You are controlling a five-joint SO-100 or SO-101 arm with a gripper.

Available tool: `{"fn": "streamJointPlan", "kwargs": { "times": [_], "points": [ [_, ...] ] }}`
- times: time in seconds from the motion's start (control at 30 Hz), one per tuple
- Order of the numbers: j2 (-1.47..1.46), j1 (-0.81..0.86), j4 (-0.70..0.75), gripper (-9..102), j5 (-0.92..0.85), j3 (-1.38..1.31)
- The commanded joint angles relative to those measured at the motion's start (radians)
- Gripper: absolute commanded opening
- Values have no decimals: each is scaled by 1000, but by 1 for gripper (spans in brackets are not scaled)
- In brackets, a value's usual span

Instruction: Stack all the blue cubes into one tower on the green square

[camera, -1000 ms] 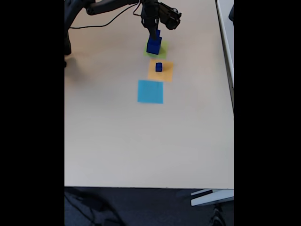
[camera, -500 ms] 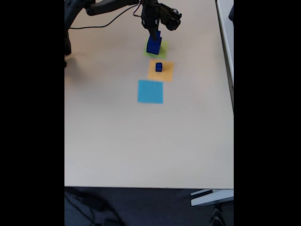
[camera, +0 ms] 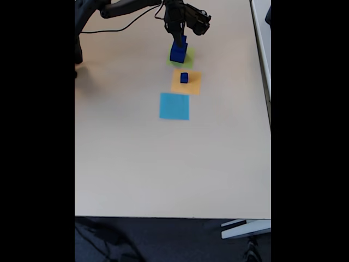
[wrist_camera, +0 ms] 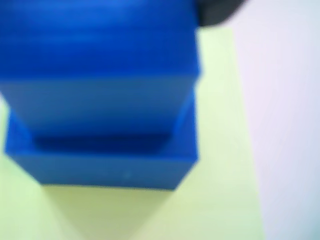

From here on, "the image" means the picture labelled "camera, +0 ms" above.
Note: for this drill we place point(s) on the large blue cube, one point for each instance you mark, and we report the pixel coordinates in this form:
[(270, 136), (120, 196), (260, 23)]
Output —
[(177, 56)]

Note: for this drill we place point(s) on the dark object on neighbouring table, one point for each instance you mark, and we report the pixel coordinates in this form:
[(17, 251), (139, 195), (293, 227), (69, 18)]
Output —
[(268, 15)]

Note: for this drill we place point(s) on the orange paper square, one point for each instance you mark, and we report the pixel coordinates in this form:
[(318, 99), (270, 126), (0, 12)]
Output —
[(194, 86)]

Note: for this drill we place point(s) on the small blue cube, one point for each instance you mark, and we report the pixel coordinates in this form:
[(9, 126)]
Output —
[(184, 79)]

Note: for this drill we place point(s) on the green paper square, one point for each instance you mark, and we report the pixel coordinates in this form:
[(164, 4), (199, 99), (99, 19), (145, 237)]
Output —
[(190, 58)]

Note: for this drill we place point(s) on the white table foot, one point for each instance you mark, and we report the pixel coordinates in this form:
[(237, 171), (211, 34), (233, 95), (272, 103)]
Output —
[(245, 230)]

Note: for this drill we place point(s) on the medium blue cube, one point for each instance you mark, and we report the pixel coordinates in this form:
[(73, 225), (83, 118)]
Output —
[(185, 41)]

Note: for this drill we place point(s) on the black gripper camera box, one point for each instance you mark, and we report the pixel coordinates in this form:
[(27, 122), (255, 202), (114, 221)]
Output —
[(199, 21)]

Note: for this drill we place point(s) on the white neighbouring table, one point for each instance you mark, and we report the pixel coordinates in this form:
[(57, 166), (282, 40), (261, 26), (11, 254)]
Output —
[(263, 54)]

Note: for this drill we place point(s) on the light blue paper square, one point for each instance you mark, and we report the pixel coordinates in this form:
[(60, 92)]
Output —
[(174, 106)]

